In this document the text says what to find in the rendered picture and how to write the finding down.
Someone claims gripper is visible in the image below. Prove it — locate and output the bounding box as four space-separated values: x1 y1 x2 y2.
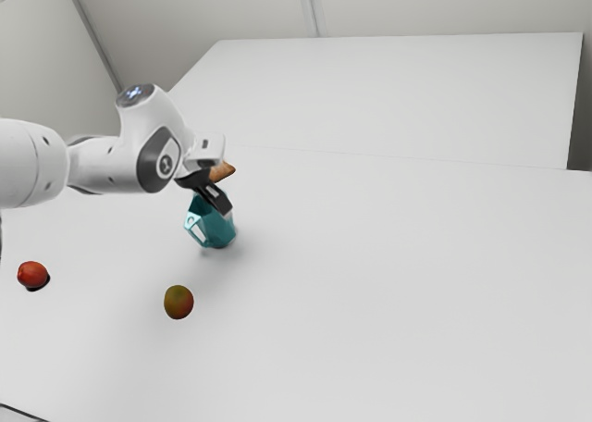
174 160 233 218

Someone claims teal faceted mug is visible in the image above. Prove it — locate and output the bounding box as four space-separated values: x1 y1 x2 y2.
183 193 238 249

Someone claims brown bread slice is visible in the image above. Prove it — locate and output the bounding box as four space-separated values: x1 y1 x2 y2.
207 160 238 183

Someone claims green red mango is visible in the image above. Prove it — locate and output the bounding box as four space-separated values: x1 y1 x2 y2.
163 283 195 322

